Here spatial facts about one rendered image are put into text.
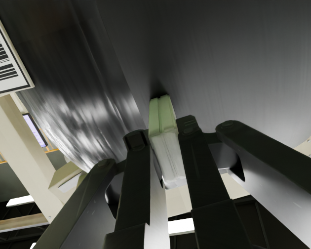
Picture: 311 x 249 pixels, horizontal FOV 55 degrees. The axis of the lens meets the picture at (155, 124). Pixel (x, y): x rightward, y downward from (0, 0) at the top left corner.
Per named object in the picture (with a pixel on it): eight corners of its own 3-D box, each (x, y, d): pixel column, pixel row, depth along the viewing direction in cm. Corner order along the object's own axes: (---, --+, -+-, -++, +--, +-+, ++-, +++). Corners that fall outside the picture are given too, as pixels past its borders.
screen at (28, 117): (27, 113, 401) (47, 146, 426) (29, 111, 405) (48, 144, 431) (-10, 123, 415) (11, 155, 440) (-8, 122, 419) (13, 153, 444)
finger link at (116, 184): (163, 190, 14) (104, 207, 15) (160, 146, 19) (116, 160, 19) (153, 164, 14) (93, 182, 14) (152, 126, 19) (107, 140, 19)
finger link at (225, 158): (182, 154, 14) (246, 135, 13) (174, 118, 18) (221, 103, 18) (191, 182, 14) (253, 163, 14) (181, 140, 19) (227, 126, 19)
